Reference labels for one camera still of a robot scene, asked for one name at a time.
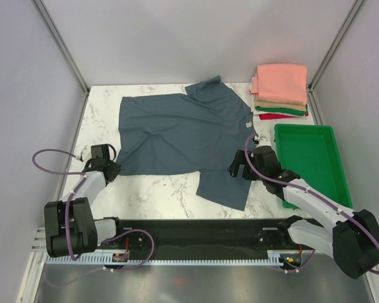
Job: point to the folded red t-shirt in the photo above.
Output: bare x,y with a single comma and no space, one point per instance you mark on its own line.
274,116

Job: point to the folded beige t-shirt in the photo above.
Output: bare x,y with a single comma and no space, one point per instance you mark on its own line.
260,103

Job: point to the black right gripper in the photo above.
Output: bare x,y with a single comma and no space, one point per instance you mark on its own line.
240,158

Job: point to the folded salmon pink t-shirt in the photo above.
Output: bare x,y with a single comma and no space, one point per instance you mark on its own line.
280,83

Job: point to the green plastic tray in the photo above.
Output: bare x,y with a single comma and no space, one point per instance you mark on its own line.
312,152

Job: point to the aluminium frame post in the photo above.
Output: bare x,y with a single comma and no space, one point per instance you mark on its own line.
50,25
352,14

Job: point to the blue-grey t-shirt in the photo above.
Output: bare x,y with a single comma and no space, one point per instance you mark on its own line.
197,131

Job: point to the left aluminium frame post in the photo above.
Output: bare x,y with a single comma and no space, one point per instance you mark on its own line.
50,25

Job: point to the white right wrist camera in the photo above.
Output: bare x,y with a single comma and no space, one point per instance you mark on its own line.
259,140

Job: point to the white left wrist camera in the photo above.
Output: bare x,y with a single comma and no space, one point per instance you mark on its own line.
84,154

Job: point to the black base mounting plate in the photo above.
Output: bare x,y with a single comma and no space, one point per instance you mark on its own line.
217,236

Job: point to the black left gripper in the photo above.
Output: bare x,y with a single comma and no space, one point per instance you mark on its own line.
115,170

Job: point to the white slotted cable duct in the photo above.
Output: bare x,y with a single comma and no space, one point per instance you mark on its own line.
109,258

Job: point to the folded green t-shirt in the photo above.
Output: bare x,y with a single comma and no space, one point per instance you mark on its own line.
284,111

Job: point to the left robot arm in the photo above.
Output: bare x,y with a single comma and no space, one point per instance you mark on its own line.
70,229

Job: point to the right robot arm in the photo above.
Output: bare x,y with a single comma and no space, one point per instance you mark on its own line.
349,237

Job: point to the right aluminium frame post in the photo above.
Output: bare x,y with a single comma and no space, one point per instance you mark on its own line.
352,14

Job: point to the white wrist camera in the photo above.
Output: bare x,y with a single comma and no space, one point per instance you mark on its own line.
84,154
259,140

